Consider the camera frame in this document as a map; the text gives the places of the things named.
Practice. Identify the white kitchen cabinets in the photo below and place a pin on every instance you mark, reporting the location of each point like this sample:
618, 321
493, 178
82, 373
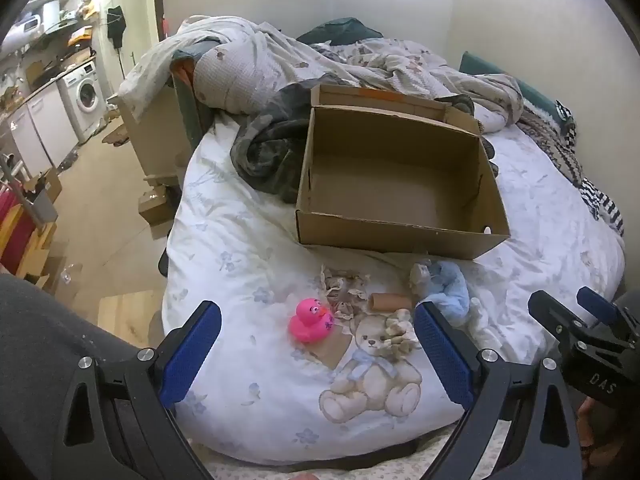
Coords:
40, 125

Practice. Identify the teal pillow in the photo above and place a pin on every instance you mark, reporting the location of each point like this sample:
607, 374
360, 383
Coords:
510, 80

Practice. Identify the black white patterned blanket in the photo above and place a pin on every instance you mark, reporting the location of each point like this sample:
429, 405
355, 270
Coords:
570, 155

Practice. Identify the flat cardboard piece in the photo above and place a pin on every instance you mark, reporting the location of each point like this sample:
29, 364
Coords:
332, 352

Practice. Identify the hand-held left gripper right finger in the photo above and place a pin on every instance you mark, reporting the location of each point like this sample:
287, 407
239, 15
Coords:
445, 360

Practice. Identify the crumpled beige printed quilt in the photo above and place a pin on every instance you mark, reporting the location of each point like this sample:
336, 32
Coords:
280, 55

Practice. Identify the white fluffy cloth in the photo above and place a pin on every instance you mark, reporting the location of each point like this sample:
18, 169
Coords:
481, 322

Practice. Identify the beige ruffled scrunchie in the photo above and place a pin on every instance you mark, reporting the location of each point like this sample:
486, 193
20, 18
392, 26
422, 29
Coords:
402, 332

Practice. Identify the paper towel roll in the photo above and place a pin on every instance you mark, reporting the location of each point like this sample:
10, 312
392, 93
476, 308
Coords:
51, 11

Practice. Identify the black hanging garment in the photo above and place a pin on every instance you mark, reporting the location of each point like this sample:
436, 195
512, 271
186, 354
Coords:
116, 22

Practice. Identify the cream ruffled cloth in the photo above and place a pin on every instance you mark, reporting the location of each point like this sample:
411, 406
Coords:
345, 292

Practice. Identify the white washing machine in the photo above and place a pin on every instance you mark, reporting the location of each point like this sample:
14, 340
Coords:
82, 100

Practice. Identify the grey beige plush piece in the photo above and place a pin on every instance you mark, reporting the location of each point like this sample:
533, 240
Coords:
421, 276

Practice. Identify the pink rubber duck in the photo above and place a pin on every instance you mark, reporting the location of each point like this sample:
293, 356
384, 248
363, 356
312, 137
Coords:
310, 322

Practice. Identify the pink cloth on rack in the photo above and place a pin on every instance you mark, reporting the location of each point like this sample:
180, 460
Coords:
12, 230

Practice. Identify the wooden bed footboard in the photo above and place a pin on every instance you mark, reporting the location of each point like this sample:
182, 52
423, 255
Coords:
157, 130

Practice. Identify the brown cardboard tube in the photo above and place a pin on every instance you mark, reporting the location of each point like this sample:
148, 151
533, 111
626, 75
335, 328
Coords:
390, 302

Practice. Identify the person's right hand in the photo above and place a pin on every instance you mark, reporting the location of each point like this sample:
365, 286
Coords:
589, 412

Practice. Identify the dark wall hanging strip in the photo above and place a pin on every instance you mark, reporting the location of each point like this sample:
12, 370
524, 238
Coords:
158, 0

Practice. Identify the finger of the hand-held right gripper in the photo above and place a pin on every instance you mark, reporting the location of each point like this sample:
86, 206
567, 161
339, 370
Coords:
552, 312
597, 307

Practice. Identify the small cardboard box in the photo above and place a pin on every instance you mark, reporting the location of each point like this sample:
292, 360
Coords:
156, 205

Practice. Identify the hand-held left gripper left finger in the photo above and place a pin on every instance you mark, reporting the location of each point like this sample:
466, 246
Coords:
192, 355

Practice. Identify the brown doormat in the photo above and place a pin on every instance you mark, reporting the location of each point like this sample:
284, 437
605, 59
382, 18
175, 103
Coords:
116, 136

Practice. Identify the light blue plush toy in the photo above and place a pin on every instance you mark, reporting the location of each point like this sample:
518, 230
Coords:
450, 292

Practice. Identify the cluttered wall shelf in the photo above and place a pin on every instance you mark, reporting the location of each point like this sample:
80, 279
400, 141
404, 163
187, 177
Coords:
50, 35

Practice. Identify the dark green pillow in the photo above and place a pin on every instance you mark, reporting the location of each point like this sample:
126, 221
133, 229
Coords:
340, 30

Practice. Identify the dark camouflage blanket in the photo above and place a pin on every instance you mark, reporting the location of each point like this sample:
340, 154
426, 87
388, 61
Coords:
270, 150

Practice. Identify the grey storage box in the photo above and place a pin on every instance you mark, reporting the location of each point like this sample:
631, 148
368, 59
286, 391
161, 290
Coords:
45, 202

